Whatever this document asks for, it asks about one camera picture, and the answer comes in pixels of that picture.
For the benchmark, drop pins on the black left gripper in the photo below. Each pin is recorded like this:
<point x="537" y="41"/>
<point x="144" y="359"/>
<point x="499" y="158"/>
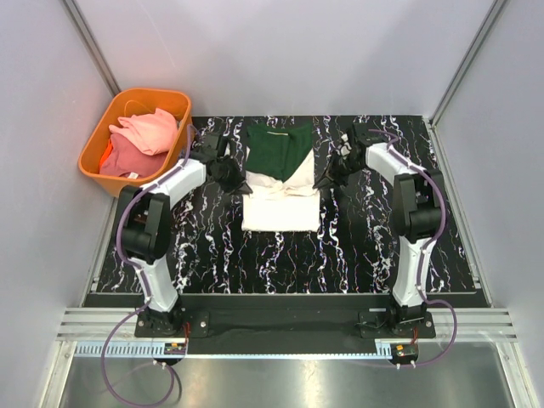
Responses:
<point x="238" y="178"/>

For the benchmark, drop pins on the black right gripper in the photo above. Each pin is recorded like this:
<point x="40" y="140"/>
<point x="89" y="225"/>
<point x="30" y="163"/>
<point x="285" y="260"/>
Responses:
<point x="338" y="179"/>

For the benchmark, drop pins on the white green raglan t-shirt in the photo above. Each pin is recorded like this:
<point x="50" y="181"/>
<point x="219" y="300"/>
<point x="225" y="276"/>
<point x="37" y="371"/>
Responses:
<point x="280" y="170"/>

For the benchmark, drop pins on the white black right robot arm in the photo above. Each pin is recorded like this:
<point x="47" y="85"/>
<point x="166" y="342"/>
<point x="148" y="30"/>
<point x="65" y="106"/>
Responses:
<point x="418" y="210"/>

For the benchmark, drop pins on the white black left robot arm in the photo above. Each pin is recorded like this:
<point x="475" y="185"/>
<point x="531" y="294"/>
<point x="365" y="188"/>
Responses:
<point x="143" y="223"/>

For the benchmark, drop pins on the black marble pattern mat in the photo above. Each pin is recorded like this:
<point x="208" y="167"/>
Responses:
<point x="354" y="251"/>

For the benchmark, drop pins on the light pink folded shirt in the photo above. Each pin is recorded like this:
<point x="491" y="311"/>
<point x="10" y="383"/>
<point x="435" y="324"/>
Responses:
<point x="151" y="133"/>

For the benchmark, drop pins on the dark pink folded shirt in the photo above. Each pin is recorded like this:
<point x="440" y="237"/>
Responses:
<point x="126" y="159"/>

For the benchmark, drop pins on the orange garment in basket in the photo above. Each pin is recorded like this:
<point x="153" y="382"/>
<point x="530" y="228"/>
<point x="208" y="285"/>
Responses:
<point x="106" y="153"/>

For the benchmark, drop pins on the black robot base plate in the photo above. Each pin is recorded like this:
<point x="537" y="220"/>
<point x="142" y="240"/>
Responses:
<point x="256" y="324"/>

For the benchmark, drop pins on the aluminium rail frame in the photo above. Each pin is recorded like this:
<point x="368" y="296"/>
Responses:
<point x="350" y="58"/>

